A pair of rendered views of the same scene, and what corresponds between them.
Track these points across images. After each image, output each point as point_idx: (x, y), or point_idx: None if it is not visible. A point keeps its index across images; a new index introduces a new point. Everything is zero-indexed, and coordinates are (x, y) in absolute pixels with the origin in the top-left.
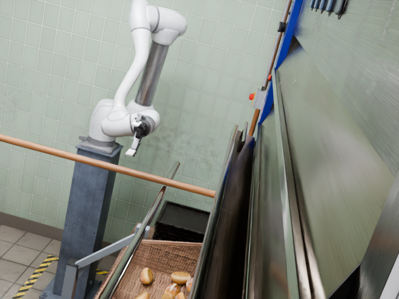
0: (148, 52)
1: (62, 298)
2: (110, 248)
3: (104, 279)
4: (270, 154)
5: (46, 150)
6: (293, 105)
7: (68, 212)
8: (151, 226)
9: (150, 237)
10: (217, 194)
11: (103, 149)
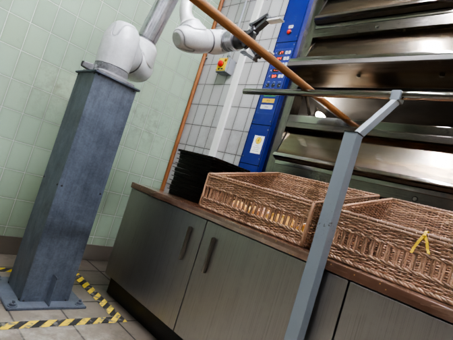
0: None
1: (343, 183)
2: (382, 115)
3: (214, 214)
4: (429, 47)
5: (221, 15)
6: None
7: (68, 166)
8: (147, 185)
9: (164, 191)
10: None
11: (125, 80)
